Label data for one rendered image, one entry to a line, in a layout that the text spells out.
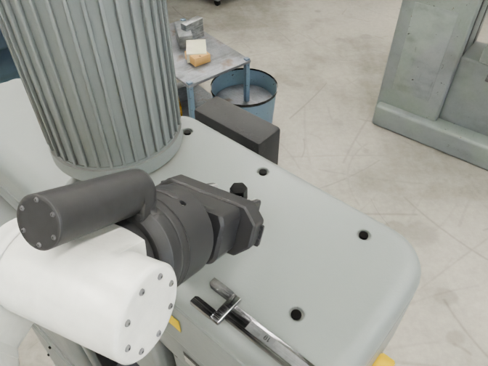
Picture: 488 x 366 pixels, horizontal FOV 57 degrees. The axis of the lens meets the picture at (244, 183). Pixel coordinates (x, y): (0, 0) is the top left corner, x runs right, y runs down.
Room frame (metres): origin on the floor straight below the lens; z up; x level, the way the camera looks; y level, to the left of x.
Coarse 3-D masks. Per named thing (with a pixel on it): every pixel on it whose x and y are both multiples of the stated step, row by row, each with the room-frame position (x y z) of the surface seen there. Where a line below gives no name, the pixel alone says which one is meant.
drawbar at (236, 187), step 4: (232, 184) 0.38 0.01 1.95; (236, 184) 0.38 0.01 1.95; (240, 184) 0.38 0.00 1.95; (244, 184) 0.38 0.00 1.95; (232, 188) 0.38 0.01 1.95; (236, 188) 0.38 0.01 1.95; (240, 188) 0.38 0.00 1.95; (244, 188) 0.38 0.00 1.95; (232, 192) 0.37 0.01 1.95; (236, 192) 0.37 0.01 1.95; (240, 192) 0.37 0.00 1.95; (244, 192) 0.37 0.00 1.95; (244, 196) 0.37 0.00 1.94
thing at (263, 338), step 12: (216, 288) 0.27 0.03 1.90; (228, 288) 0.27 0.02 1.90; (192, 300) 0.26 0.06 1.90; (228, 300) 0.26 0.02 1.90; (240, 300) 0.26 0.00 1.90; (204, 312) 0.24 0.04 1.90; (216, 312) 0.24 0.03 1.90; (228, 312) 0.24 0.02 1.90; (240, 312) 0.24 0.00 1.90; (216, 324) 0.23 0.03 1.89; (240, 324) 0.23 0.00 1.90; (252, 324) 0.23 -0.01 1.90; (252, 336) 0.21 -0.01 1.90; (264, 336) 0.21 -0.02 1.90; (276, 336) 0.21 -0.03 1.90; (264, 348) 0.20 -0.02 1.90; (276, 348) 0.20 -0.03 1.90; (288, 348) 0.20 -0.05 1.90; (276, 360) 0.19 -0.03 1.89; (288, 360) 0.19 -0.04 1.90; (300, 360) 0.19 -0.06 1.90
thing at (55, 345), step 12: (0, 204) 0.71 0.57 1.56; (0, 216) 0.67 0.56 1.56; (12, 216) 0.67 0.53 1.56; (36, 324) 0.66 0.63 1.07; (48, 336) 0.62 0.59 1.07; (60, 336) 0.52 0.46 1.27; (48, 348) 0.64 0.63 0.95; (60, 348) 0.57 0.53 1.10; (72, 348) 0.51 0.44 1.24; (84, 348) 0.50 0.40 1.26; (60, 360) 0.58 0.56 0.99; (72, 360) 0.53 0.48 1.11; (84, 360) 0.50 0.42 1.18; (96, 360) 0.50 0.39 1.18; (108, 360) 0.52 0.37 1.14
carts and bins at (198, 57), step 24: (192, 24) 2.94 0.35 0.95; (192, 48) 2.71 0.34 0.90; (216, 48) 2.83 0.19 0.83; (192, 72) 2.52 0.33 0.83; (216, 72) 2.52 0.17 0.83; (240, 72) 2.91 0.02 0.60; (264, 72) 2.86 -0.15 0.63; (192, 96) 2.38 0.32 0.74; (216, 96) 2.74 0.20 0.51; (240, 96) 2.74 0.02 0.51; (264, 96) 2.74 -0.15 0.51
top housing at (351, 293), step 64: (192, 128) 0.57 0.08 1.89; (256, 192) 0.43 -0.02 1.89; (320, 192) 0.43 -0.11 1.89; (256, 256) 0.32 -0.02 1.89; (320, 256) 0.32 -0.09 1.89; (384, 256) 0.32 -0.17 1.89; (192, 320) 0.25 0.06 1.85; (256, 320) 0.24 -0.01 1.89; (320, 320) 0.24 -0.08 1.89; (384, 320) 0.24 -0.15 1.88
